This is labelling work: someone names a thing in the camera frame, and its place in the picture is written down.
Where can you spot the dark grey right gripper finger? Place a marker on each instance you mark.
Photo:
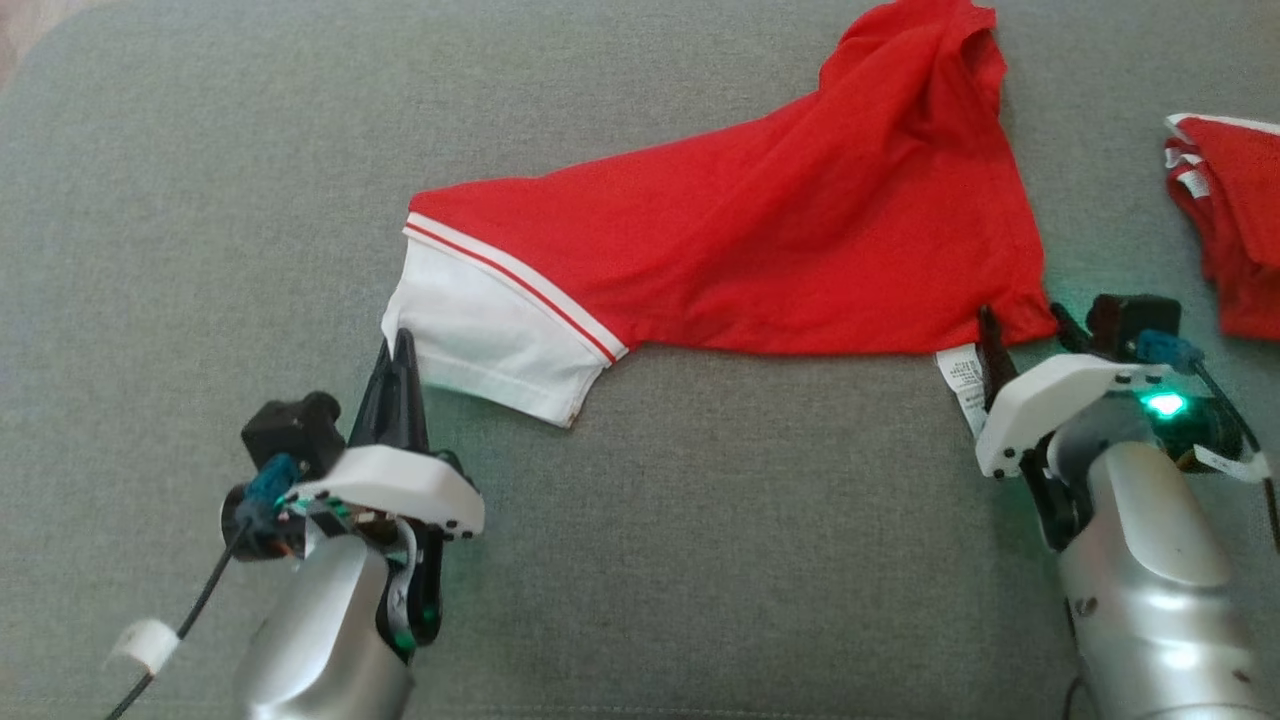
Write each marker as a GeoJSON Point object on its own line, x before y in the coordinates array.
{"type": "Point", "coordinates": [995, 360]}
{"type": "Point", "coordinates": [1070, 335]}

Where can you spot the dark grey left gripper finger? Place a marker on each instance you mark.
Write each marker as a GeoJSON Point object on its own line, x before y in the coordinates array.
{"type": "Point", "coordinates": [412, 410]}
{"type": "Point", "coordinates": [378, 420]}

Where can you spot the red shirt with white sleeves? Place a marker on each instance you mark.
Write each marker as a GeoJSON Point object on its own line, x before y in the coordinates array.
{"type": "Point", "coordinates": [780, 230]}

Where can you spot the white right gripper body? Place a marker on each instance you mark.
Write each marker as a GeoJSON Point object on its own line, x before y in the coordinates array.
{"type": "Point", "coordinates": [1040, 400]}

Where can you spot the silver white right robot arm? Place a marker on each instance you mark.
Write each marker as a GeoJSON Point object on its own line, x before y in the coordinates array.
{"type": "Point", "coordinates": [1150, 580]}

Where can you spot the wide grey sofa cushion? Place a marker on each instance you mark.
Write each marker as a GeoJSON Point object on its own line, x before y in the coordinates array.
{"type": "Point", "coordinates": [700, 560]}

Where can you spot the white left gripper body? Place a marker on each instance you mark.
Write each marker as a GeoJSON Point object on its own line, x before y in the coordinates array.
{"type": "Point", "coordinates": [400, 485]}

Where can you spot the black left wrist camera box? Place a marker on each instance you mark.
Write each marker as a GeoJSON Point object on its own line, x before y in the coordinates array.
{"type": "Point", "coordinates": [290, 430]}

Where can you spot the red shorts with white waistband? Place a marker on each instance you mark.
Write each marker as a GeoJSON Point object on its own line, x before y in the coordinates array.
{"type": "Point", "coordinates": [1240, 220]}

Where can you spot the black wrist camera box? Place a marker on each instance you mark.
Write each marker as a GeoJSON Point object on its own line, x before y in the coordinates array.
{"type": "Point", "coordinates": [290, 430]}
{"type": "Point", "coordinates": [1125, 320]}

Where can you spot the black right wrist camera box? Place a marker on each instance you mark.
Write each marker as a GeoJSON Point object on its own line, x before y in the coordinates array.
{"type": "Point", "coordinates": [1125, 320]}

